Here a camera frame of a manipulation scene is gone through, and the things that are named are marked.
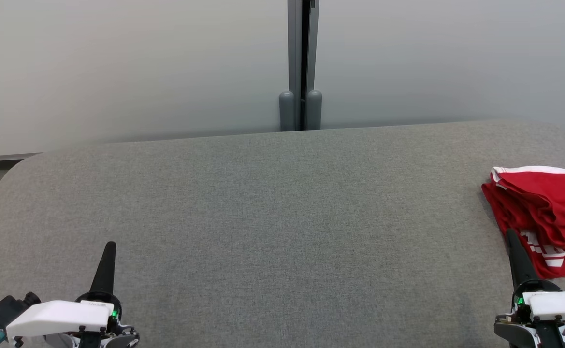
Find red shorts with white stripe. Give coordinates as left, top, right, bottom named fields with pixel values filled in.
left=481, top=166, right=565, bottom=280

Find grey partition frame post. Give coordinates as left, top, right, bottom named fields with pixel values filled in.
left=287, top=0, right=319, bottom=131

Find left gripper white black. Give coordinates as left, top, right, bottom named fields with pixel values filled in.
left=5, top=241, right=140, bottom=348

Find grey cylindrical partition foot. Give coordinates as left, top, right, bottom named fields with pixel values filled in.
left=305, top=90, right=322, bottom=130
left=279, top=91, right=295, bottom=132

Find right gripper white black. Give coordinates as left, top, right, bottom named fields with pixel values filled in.
left=494, top=229, right=565, bottom=348

